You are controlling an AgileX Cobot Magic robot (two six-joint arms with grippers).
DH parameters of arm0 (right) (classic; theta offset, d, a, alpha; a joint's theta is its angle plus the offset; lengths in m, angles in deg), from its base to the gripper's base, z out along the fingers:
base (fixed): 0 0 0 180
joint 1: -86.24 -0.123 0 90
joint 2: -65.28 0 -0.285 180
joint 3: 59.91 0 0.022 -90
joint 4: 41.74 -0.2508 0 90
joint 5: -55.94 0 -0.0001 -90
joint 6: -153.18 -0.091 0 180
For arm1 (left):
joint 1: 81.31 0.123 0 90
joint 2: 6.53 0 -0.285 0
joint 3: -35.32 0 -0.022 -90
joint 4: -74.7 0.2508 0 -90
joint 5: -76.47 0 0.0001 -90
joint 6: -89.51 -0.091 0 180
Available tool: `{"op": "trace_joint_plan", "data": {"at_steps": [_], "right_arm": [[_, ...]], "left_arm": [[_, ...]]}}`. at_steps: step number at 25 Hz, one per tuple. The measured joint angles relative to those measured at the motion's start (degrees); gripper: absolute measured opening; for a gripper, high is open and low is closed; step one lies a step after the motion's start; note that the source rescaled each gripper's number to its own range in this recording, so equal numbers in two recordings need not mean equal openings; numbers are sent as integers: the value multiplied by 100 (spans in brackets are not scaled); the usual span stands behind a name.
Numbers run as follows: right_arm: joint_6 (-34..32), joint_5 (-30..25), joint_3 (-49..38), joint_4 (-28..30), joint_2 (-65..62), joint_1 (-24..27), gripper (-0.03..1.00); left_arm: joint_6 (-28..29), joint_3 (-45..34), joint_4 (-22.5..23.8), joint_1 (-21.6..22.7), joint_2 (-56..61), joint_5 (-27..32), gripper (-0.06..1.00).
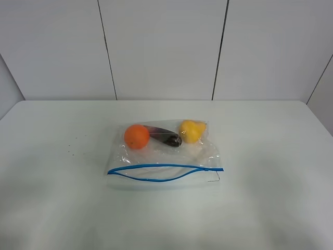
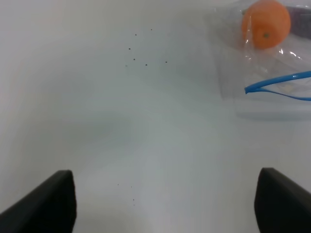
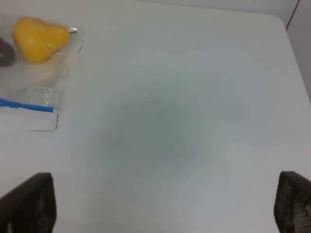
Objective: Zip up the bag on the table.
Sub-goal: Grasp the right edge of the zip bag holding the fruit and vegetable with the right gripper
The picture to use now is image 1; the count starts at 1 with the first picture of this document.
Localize clear zip bag blue zipper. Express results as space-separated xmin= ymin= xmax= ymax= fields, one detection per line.
xmin=105 ymin=119 xmax=224 ymax=185

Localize dark purple eggplant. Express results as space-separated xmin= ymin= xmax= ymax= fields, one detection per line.
xmin=144 ymin=125 xmax=183 ymax=147

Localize yellow pear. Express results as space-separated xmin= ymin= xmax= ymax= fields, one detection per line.
xmin=178 ymin=120 xmax=207 ymax=143

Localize orange fruit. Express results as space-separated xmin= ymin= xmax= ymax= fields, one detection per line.
xmin=124 ymin=124 xmax=150 ymax=149

